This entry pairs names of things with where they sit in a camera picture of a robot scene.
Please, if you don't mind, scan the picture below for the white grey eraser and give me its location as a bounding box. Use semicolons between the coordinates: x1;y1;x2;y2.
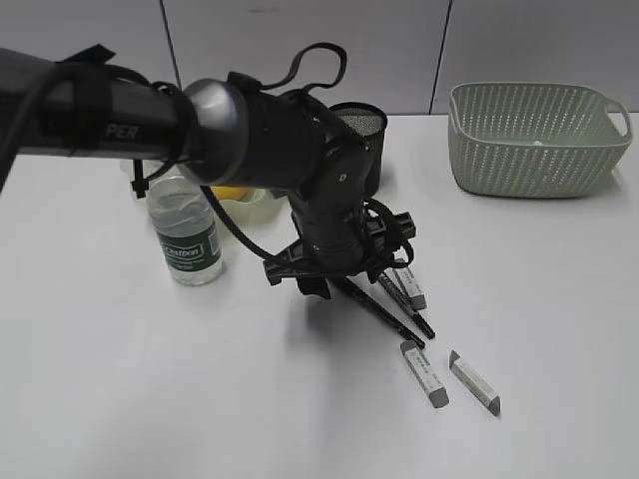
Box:
400;340;449;408
448;349;501;417
392;266;427;311

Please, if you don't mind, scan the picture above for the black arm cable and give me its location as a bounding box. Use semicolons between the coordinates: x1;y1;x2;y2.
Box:
0;42;415;274

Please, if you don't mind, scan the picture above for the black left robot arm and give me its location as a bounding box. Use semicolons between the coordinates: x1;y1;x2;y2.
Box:
1;45;416;297

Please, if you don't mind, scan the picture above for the black mesh pen holder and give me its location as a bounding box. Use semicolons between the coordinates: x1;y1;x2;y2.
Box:
330;102;387;197

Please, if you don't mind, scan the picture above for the clear water bottle green label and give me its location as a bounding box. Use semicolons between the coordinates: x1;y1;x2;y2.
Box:
146;176;223;286

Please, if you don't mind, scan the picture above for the frosted green wavy plate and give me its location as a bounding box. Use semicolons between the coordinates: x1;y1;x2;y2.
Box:
119;159;286;224

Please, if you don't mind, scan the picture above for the light green plastic basket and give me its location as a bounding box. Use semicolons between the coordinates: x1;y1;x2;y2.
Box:
448;82;633;200

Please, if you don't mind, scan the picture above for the yellow mango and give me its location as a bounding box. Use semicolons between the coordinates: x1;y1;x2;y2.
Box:
211;186;251;202

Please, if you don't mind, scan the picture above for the black marker pen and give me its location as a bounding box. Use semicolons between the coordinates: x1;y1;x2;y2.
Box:
378;272;435;339
328;277;425;349

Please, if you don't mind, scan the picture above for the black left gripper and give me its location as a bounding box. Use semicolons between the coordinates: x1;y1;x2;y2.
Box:
264;144;416;298

